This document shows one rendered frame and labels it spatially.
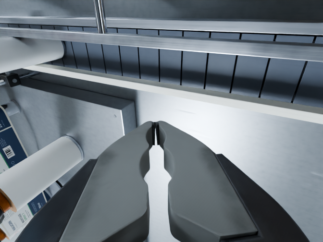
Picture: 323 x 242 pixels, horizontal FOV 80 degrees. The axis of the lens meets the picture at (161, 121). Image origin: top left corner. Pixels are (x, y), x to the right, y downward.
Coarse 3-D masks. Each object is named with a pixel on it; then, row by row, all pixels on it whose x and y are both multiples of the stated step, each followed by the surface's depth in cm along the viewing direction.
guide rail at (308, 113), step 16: (48, 64) 41; (96, 80) 34; (112, 80) 32; (128, 80) 31; (144, 80) 31; (176, 96) 28; (192, 96) 27; (208, 96) 26; (224, 96) 26; (240, 96) 25; (272, 112) 23; (288, 112) 22; (304, 112) 22; (320, 112) 21
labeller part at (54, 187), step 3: (54, 183) 72; (57, 183) 72; (51, 186) 75; (54, 186) 73; (57, 186) 72; (48, 189) 78; (51, 189) 76; (54, 189) 75; (57, 189) 73; (51, 192) 78; (54, 192) 76
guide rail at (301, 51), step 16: (0, 32) 33; (16, 32) 31; (32, 32) 29; (48, 32) 28; (64, 32) 26; (80, 32) 25; (96, 32) 25; (160, 48) 21; (176, 48) 20; (192, 48) 19; (208, 48) 19; (224, 48) 18; (240, 48) 18; (256, 48) 17; (272, 48) 16; (288, 48) 16; (304, 48) 15; (320, 48) 15
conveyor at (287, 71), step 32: (128, 32) 31; (160, 32) 29; (192, 32) 27; (64, 64) 41; (96, 64) 37; (128, 64) 34; (160, 64) 31; (192, 64) 29; (224, 64) 27; (256, 64) 25; (288, 64) 23; (320, 64) 22; (256, 96) 27; (288, 96) 25; (320, 96) 23
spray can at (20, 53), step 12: (12, 36) 32; (0, 48) 30; (12, 48) 31; (24, 48) 32; (36, 48) 34; (48, 48) 36; (60, 48) 38; (0, 60) 30; (12, 60) 31; (24, 60) 33; (36, 60) 35; (48, 60) 37; (0, 72) 31
